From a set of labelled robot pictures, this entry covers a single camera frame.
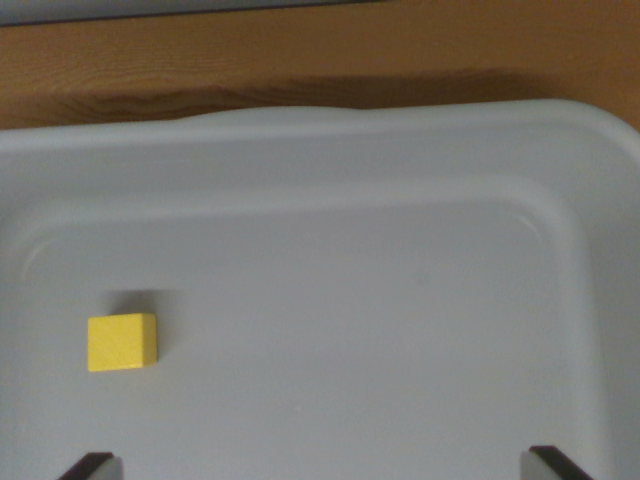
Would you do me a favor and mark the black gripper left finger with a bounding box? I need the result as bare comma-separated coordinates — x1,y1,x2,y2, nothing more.
57,451,124,480

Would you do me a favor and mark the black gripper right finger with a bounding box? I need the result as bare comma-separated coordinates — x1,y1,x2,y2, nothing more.
519,444,596,480

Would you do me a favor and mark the yellow wooden cube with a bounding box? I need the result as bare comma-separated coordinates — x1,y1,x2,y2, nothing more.
87,312,159,373

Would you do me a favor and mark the white plastic bin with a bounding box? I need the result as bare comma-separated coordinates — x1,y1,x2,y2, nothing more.
0,98,640,480

